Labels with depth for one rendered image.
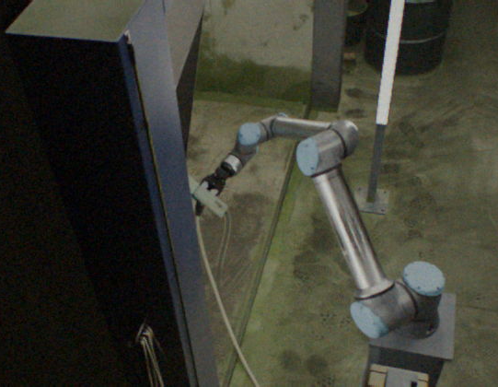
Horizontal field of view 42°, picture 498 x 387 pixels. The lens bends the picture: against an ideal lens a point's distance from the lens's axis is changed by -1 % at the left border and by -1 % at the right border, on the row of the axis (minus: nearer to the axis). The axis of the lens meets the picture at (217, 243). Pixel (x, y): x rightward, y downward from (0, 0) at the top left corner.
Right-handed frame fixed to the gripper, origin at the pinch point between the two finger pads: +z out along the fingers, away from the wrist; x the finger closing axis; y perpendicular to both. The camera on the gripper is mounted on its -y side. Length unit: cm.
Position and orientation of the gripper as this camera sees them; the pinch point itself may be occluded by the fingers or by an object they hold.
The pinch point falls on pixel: (200, 199)
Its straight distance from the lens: 273.4
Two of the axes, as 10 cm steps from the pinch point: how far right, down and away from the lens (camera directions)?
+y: -1.7, 3.4, 9.3
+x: -7.8, -6.2, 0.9
